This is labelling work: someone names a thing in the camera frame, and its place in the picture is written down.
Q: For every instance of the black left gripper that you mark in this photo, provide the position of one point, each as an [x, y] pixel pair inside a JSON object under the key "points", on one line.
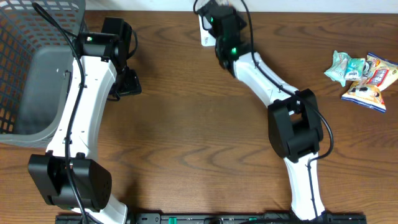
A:
{"points": [[129, 83]]}

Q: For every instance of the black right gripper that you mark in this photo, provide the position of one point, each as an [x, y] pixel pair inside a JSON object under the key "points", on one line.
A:
{"points": [[239, 20]]}

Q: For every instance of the teal snack packet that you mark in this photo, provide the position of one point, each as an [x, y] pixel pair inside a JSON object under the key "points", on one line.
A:
{"points": [[338, 68]]}

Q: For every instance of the light teal small box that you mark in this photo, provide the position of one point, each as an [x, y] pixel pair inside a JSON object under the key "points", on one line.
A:
{"points": [[354, 69]]}

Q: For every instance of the colourful snack chip bag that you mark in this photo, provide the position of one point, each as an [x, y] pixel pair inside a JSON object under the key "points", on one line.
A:
{"points": [[367, 92]]}

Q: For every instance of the dark green small box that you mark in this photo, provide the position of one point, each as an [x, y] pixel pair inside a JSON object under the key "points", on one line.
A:
{"points": [[366, 68]]}

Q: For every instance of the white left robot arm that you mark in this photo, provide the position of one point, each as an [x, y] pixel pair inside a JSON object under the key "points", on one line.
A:
{"points": [[68, 175]]}

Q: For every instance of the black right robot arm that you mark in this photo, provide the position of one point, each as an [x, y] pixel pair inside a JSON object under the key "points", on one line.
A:
{"points": [[294, 124]]}

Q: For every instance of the white barcode scanner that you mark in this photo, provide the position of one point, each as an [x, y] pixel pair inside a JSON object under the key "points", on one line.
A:
{"points": [[207, 40]]}

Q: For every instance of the grey plastic mesh basket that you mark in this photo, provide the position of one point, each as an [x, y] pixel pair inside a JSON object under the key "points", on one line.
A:
{"points": [[36, 64]]}

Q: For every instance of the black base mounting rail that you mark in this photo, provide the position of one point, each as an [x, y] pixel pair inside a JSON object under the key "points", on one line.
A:
{"points": [[271, 217]]}

